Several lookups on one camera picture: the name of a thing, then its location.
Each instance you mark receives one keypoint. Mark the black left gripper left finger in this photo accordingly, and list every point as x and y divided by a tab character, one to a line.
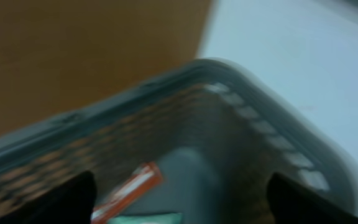
72	202

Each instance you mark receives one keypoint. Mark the grey plastic mesh basket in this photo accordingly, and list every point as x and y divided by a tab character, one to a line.
215	134

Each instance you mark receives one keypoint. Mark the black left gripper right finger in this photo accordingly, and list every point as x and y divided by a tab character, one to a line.
292	203

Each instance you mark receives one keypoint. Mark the green wet wipes packet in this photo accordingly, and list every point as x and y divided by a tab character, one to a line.
167	218

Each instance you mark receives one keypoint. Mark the red snack bar wrapper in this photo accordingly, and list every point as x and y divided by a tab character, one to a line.
144	178

